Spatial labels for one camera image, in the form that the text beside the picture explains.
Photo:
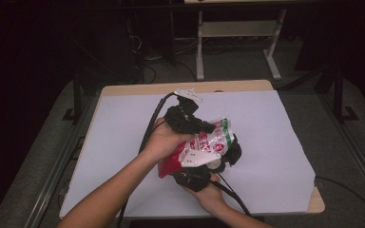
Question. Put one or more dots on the clear jar with black lid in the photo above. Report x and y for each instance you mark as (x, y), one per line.
(234, 153)

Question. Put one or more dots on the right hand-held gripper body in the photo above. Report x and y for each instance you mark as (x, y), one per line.
(195, 177)

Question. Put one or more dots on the wooden table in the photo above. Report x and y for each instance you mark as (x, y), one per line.
(139, 88)

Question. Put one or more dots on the black metal stand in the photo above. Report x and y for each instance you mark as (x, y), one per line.
(77, 95)
(339, 95)

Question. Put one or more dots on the white metal desk frame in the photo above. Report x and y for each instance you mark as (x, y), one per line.
(237, 29)

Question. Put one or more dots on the person's right hand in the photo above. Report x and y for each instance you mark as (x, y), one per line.
(210, 196)

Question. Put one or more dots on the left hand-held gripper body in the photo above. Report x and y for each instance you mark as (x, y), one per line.
(182, 120)

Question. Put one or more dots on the white table mat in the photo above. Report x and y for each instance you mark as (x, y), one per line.
(266, 142)

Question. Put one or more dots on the red and white snack bag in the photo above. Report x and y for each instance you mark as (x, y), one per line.
(209, 141)

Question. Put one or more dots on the person's left hand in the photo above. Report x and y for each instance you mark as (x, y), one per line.
(164, 142)

